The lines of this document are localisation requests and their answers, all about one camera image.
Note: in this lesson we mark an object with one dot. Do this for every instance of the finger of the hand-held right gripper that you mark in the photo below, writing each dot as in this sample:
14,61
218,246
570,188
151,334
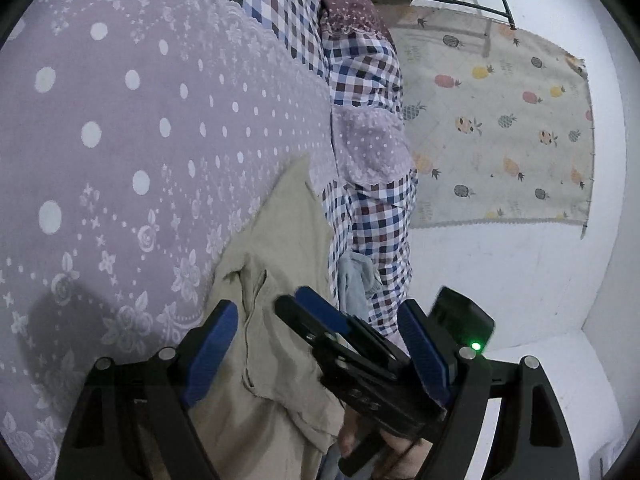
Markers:
305,325
330,310

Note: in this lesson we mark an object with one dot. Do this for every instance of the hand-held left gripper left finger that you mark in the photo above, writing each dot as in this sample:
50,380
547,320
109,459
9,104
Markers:
212,350

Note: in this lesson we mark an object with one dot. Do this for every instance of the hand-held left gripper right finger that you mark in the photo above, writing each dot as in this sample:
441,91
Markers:
422,355

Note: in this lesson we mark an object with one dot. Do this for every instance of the khaki shirt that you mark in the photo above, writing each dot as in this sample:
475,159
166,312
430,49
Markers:
280,260

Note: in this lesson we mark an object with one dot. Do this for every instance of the person's right hand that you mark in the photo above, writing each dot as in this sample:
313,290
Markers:
405,460

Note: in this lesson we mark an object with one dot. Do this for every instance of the light blue sweatpants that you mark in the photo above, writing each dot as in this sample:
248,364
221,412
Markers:
355,285

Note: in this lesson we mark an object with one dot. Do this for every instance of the pineapple print wall cloth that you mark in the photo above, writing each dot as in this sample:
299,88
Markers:
500,135

